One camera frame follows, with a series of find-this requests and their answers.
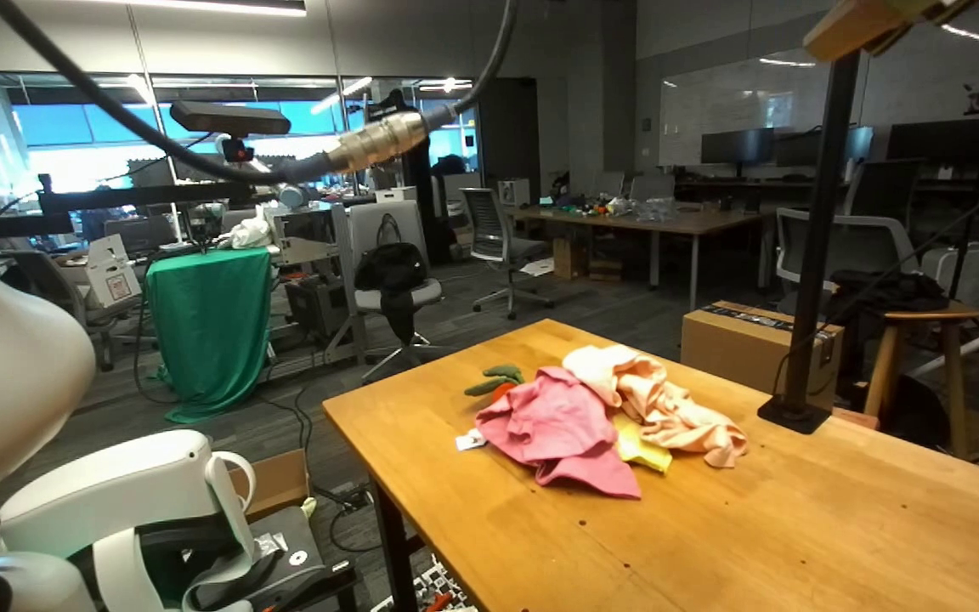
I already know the pink cloth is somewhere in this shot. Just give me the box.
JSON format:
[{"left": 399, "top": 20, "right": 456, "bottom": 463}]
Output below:
[{"left": 472, "top": 365, "right": 647, "bottom": 504}]

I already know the peach cloth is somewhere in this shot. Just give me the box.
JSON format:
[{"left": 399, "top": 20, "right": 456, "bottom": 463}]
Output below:
[{"left": 559, "top": 344, "right": 752, "bottom": 472}]

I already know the orange plush with green leaves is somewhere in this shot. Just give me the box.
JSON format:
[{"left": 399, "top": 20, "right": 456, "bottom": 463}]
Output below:
[{"left": 464, "top": 365, "right": 528, "bottom": 401}]

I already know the grey office chair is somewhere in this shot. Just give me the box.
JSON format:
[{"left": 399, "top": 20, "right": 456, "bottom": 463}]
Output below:
[{"left": 458, "top": 182, "right": 552, "bottom": 320}]

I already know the black office chair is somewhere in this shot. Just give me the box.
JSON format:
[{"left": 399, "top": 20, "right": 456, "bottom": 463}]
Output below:
[{"left": 350, "top": 213, "right": 448, "bottom": 378}]

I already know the long wooden desk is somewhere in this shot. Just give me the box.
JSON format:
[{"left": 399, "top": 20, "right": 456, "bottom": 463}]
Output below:
[{"left": 510, "top": 200, "right": 764, "bottom": 310}]

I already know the large cardboard box black tape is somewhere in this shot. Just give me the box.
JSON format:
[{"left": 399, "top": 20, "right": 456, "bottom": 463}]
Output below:
[{"left": 676, "top": 300, "right": 848, "bottom": 397}]

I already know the small cardboard piece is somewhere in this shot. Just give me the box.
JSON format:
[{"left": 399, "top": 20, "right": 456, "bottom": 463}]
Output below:
[{"left": 229, "top": 450, "right": 313, "bottom": 524}]

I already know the green draped cloth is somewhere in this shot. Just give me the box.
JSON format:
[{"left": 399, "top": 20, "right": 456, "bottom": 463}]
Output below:
[{"left": 147, "top": 246, "right": 279, "bottom": 419}]

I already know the black computer monitor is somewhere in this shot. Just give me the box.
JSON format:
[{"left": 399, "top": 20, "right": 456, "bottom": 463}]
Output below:
[
  {"left": 884, "top": 112, "right": 979, "bottom": 172},
  {"left": 777, "top": 122, "right": 876, "bottom": 172},
  {"left": 701, "top": 127, "right": 782, "bottom": 172}
]

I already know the black metal pole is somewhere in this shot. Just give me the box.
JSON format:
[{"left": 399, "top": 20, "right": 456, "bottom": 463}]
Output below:
[{"left": 758, "top": 47, "right": 865, "bottom": 437}]

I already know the white mesh office chair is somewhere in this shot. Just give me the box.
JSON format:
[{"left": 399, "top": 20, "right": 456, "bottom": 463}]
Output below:
[{"left": 771, "top": 207, "right": 925, "bottom": 300}]

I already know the white paper sign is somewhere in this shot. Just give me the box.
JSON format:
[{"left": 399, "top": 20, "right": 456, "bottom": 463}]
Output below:
[{"left": 83, "top": 232, "right": 143, "bottom": 314}]

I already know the wooden stool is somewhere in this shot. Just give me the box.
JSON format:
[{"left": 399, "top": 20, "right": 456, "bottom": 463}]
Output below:
[{"left": 860, "top": 304, "right": 979, "bottom": 455}]

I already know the black corrugated cable hose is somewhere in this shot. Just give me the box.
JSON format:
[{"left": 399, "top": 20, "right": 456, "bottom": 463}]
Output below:
[{"left": 0, "top": 0, "right": 522, "bottom": 182}]

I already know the black stereo camera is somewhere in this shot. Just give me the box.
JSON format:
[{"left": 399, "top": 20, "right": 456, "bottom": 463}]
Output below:
[{"left": 168, "top": 99, "right": 296, "bottom": 141}]

